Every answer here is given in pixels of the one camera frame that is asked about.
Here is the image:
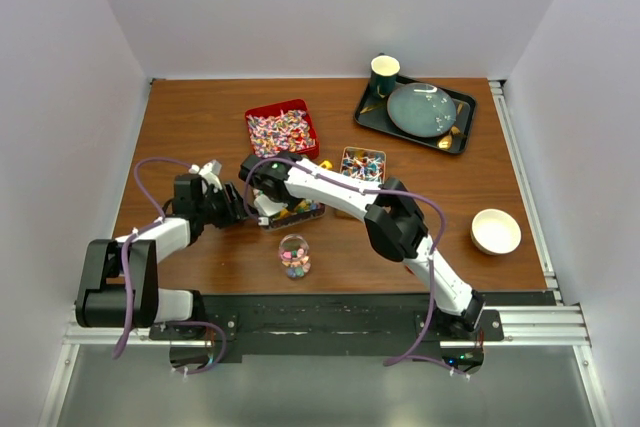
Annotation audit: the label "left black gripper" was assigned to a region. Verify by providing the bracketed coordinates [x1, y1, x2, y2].
[196, 181, 256, 229]

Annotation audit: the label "tin of star candies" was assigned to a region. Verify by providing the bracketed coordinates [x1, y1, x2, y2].
[258, 199, 326, 230]

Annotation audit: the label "red tin swirl lollipops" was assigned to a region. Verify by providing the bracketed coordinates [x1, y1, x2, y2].
[244, 99, 320, 159]

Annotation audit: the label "clear plastic jar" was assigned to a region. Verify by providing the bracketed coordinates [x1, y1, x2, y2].
[278, 234, 311, 280]

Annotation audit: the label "gold tin of lollipops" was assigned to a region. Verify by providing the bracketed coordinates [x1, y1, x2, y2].
[339, 146, 387, 183]

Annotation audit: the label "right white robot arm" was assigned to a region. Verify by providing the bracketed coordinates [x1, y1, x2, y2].
[239, 152, 485, 340]

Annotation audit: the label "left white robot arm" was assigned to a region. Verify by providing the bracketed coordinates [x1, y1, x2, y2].
[75, 173, 247, 339]

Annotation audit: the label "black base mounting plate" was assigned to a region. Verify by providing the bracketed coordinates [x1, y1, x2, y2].
[149, 291, 505, 366]

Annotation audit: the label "gold fork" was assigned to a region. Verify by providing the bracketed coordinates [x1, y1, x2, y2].
[360, 99, 385, 115]

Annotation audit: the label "dark green paper cup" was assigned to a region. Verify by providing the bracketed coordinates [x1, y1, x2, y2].
[369, 54, 400, 99]

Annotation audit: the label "dark teal plate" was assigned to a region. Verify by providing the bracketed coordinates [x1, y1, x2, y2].
[387, 82, 457, 138]

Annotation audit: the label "gold spoon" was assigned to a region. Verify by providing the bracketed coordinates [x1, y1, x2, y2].
[437, 102, 465, 151]

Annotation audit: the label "white bowl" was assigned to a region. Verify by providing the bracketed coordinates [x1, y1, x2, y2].
[471, 208, 522, 255]

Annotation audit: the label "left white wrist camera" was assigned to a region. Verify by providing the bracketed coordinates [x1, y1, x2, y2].
[198, 159, 223, 192]

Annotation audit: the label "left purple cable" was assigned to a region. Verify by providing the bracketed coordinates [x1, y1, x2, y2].
[112, 156, 201, 361]

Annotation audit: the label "purple cable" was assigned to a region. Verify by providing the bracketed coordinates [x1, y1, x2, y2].
[112, 156, 201, 361]
[243, 156, 447, 368]

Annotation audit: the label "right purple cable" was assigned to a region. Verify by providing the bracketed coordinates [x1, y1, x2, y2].
[243, 156, 447, 368]

